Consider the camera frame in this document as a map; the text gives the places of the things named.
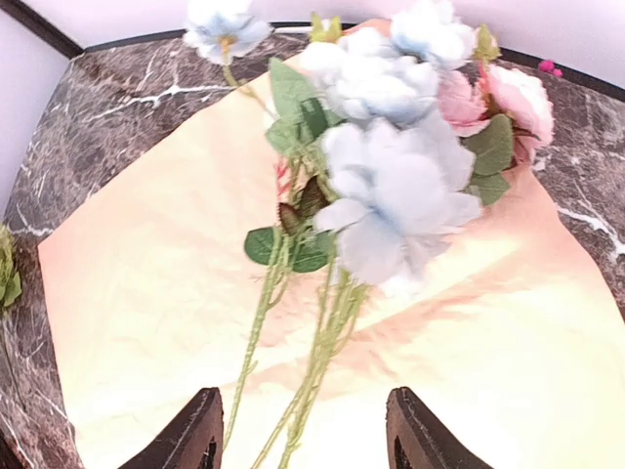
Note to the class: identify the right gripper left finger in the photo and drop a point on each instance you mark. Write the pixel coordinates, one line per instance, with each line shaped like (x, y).
(193, 439)

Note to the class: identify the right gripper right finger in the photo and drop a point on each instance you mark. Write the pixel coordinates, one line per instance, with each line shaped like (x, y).
(417, 439)

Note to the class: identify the beige wrapping paper sheet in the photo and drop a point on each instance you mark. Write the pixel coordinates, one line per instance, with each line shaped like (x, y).
(510, 336)

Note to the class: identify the green leafy hydrangea stem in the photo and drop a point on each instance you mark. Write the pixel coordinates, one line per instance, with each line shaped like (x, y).
(10, 275)

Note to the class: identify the blue fake flower stem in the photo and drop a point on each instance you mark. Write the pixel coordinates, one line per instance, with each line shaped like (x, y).
(395, 174)

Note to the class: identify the white fake rose stem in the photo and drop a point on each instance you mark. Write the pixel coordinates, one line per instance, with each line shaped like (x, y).
(297, 120)

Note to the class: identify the pink fake rose stem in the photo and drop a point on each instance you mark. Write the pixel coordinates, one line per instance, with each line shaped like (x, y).
(504, 118)

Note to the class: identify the small magenta flower bit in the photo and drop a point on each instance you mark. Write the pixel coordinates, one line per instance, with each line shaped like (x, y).
(550, 67)

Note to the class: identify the left black frame post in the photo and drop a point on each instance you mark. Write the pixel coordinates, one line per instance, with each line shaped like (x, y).
(42, 28)

